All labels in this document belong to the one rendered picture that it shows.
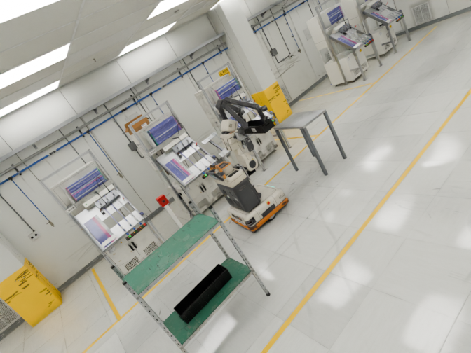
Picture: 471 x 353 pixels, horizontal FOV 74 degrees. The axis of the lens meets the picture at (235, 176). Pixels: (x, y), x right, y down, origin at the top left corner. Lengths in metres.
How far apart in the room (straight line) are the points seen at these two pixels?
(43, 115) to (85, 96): 0.79
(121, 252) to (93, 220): 0.64
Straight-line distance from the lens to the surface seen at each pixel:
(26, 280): 6.20
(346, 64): 8.18
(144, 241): 5.14
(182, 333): 2.99
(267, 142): 6.13
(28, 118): 6.49
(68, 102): 6.57
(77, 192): 4.98
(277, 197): 4.15
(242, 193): 3.92
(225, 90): 5.90
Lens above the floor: 2.11
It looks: 20 degrees down
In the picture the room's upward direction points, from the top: 31 degrees counter-clockwise
